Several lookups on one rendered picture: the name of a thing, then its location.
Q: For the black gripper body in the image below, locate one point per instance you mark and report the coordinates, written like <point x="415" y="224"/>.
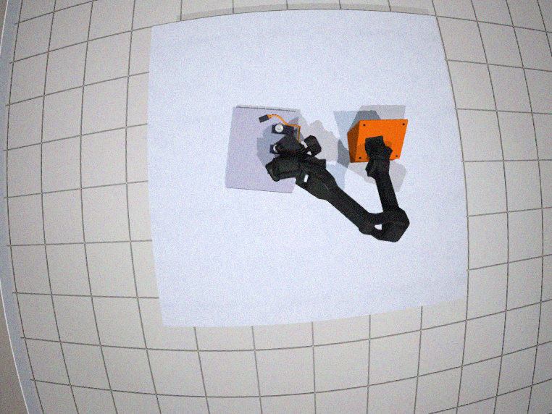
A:
<point x="312" y="145"/>

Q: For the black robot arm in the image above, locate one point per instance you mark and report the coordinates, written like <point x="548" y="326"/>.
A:
<point x="322" y="185"/>

